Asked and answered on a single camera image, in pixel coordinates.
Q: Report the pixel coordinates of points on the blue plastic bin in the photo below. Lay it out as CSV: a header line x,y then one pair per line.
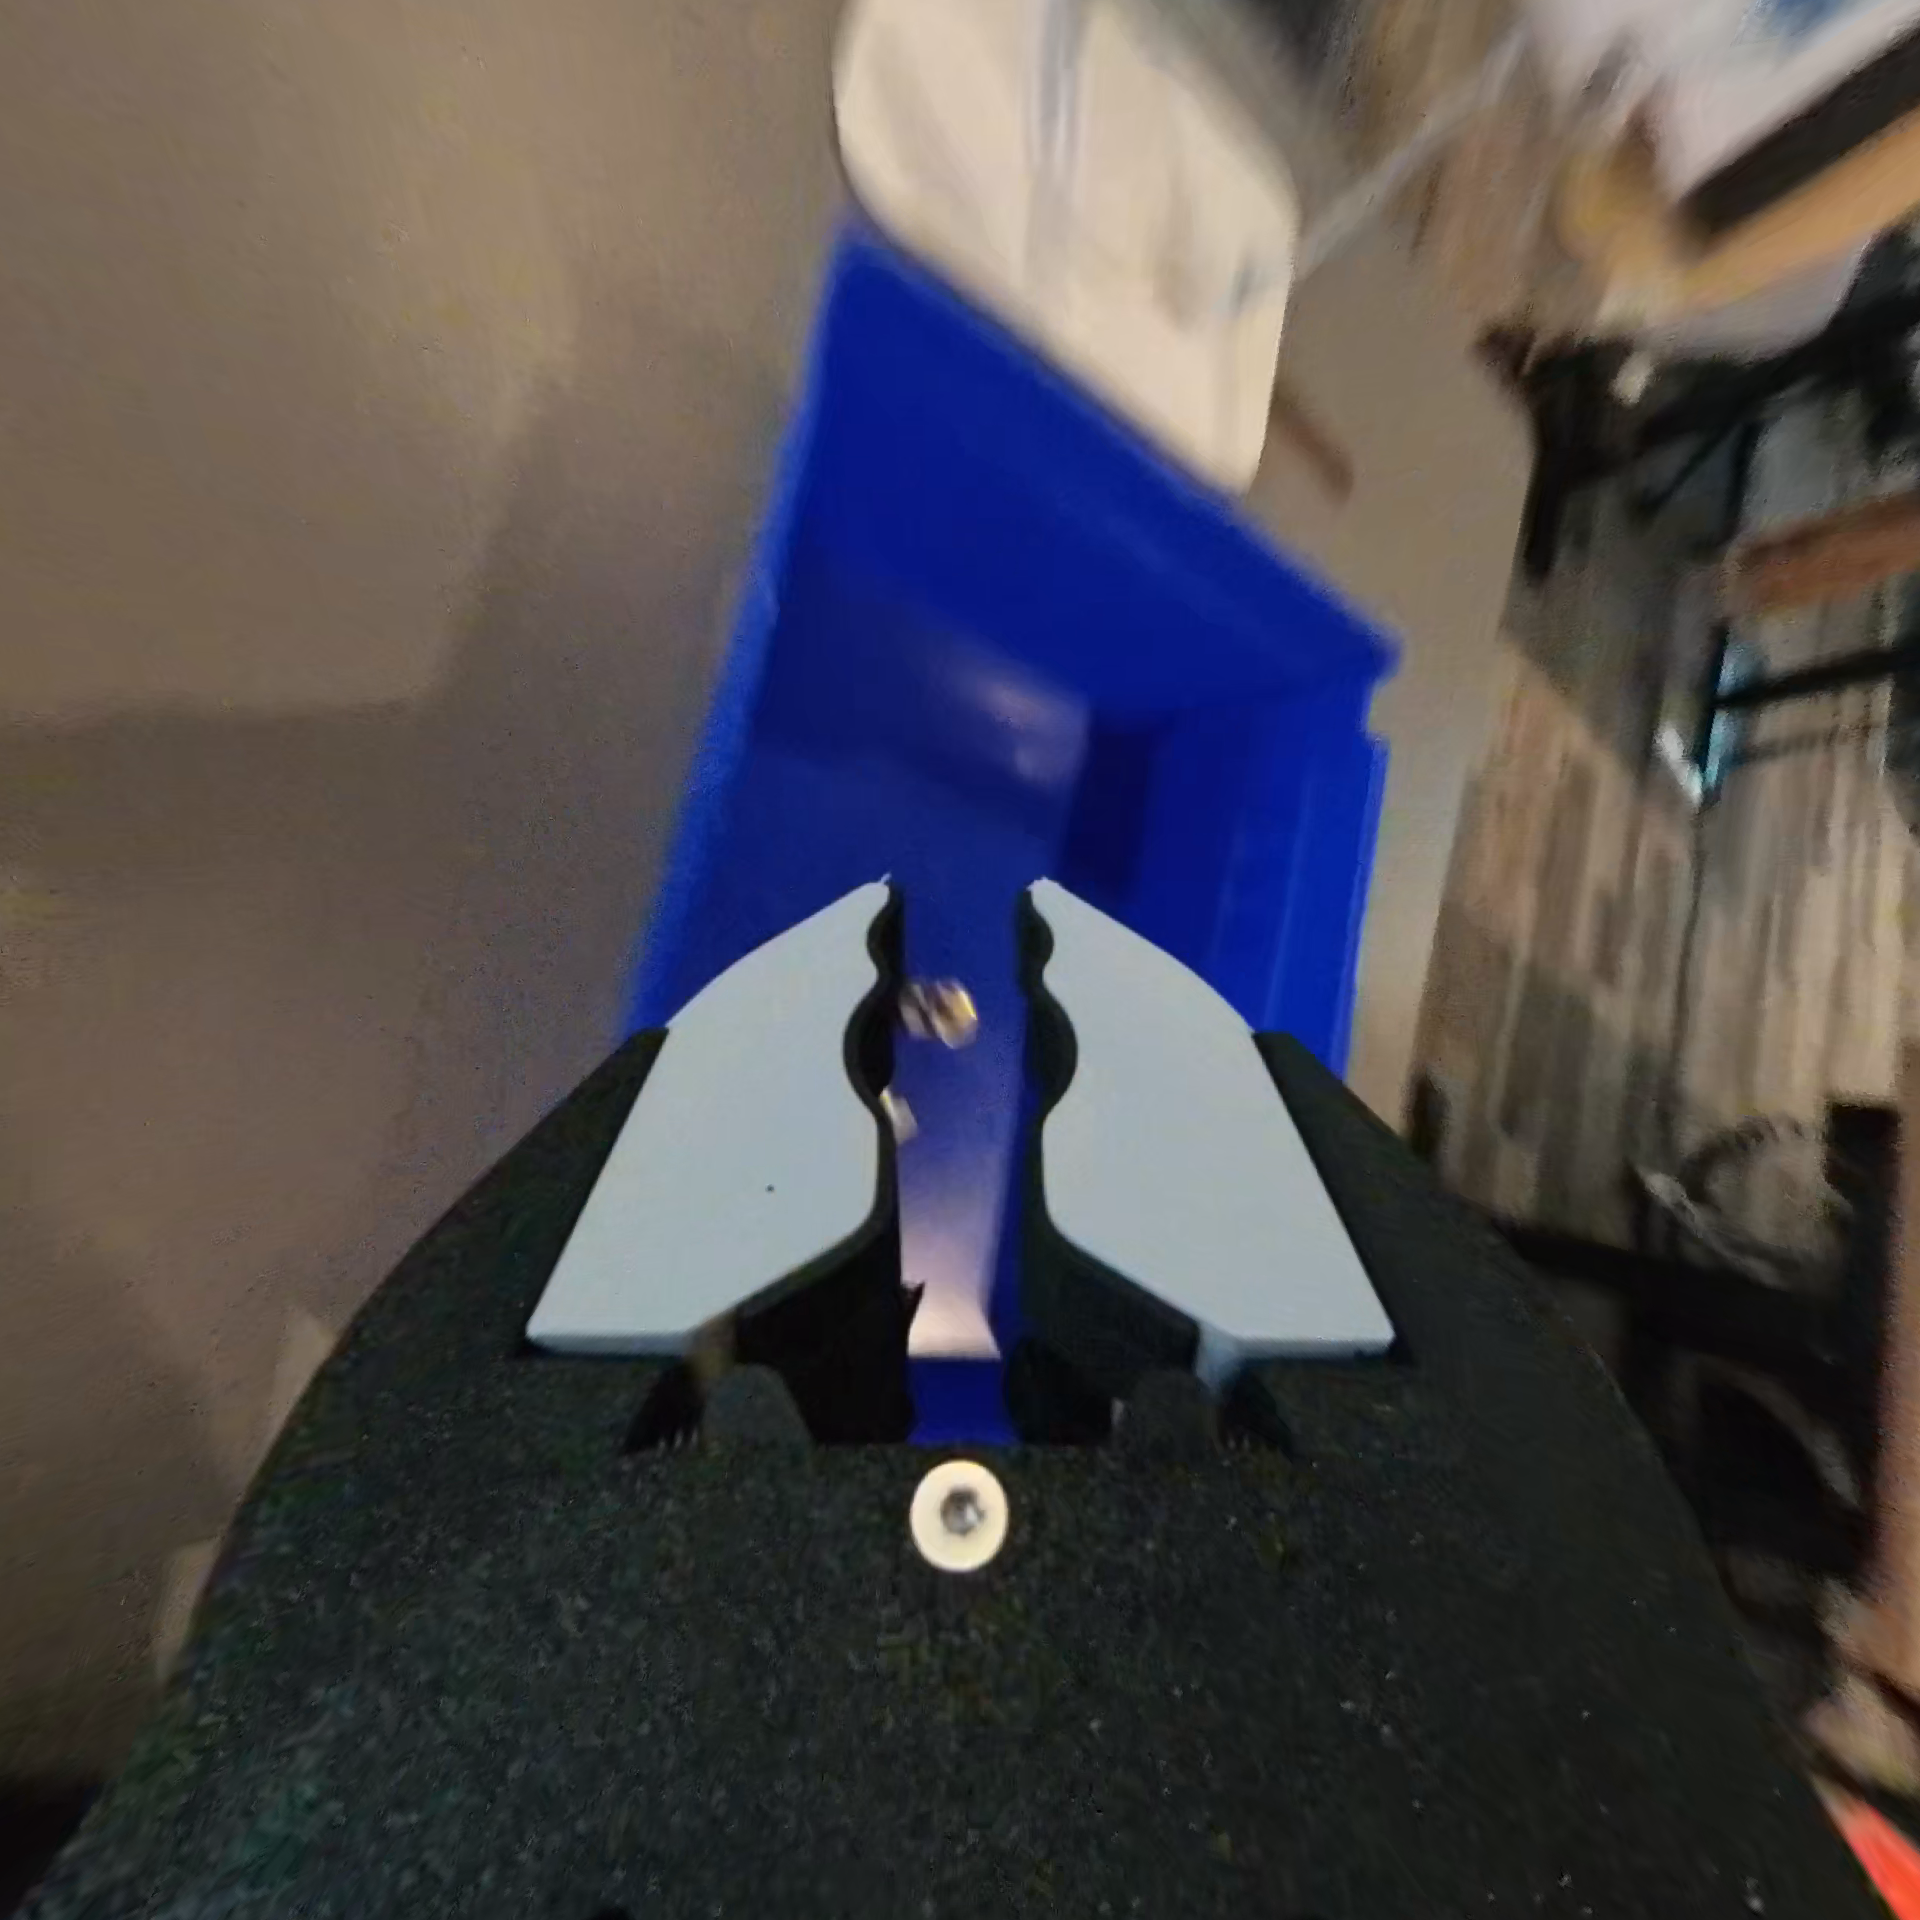
x,y
975,523

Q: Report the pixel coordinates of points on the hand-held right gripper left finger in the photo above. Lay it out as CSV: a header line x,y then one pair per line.
x,y
734,1171

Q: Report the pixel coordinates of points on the silver hex nut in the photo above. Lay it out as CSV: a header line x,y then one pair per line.
x,y
937,1014

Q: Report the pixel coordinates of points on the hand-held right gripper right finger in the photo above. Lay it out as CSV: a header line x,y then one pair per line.
x,y
1200,1184

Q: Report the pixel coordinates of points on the white document stand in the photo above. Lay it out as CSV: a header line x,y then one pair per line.
x,y
1050,181

